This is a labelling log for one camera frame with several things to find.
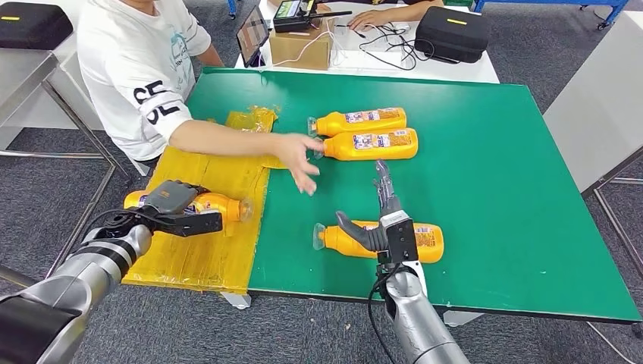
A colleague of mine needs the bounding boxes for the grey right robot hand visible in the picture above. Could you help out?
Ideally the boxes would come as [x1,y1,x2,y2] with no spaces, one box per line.
[334,159,404,253]

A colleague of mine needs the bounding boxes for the person's right hand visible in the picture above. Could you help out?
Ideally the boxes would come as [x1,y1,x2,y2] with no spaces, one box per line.
[271,132,327,197]

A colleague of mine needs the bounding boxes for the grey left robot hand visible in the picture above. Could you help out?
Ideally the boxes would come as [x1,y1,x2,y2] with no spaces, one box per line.
[143,179,209,216]

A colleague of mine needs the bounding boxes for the orange detergent bottle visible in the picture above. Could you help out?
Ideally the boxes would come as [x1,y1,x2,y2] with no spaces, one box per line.
[313,127,419,162]
[306,106,408,139]
[312,220,445,265]
[123,190,254,237]

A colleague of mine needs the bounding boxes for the brown cardboard box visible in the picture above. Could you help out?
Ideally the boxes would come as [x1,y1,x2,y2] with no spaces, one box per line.
[269,19,335,71]

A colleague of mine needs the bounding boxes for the white table foot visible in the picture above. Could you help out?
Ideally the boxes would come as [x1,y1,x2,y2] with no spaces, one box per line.
[443,310,485,328]
[221,292,252,310]

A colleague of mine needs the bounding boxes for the black tablet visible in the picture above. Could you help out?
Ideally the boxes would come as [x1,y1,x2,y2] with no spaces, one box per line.
[236,5,271,69]

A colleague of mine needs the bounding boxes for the black radio device with antenna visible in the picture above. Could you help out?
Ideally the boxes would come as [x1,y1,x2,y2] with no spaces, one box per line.
[272,0,354,33]

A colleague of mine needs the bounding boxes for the person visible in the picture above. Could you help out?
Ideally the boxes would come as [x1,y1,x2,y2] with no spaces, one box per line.
[313,0,446,32]
[76,0,327,197]

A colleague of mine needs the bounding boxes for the black carrying case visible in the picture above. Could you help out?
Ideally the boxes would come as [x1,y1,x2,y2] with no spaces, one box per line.
[415,5,492,64]
[0,2,74,52]

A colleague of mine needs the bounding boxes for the white side table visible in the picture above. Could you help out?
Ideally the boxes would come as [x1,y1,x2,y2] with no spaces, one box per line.
[543,8,643,282]

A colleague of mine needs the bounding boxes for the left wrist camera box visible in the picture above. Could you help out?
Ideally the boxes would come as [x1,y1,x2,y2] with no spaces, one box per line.
[148,211,224,239]

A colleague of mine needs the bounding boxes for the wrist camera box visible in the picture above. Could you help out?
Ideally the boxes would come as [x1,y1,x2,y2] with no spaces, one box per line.
[148,211,224,239]
[379,209,420,265]

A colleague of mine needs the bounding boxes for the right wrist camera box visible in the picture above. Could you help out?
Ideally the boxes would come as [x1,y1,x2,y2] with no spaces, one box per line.
[379,209,420,265]

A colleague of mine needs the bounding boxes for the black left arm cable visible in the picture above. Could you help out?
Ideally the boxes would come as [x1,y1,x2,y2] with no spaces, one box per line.
[75,208,172,242]

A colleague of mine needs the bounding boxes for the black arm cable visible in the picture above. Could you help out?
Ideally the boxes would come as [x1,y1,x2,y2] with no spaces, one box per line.
[368,263,403,364]
[75,208,172,242]

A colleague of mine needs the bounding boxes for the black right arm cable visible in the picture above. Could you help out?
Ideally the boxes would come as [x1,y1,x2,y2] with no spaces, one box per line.
[368,263,403,364]

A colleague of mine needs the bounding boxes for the black cable tangle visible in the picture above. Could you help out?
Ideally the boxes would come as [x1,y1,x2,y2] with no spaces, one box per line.
[335,20,438,71]

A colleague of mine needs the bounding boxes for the steel frame table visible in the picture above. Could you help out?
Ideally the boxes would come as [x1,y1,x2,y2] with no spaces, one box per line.
[0,47,133,303]

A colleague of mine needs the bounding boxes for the white floor cable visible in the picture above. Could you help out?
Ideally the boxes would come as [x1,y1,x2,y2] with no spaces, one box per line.
[586,321,643,364]

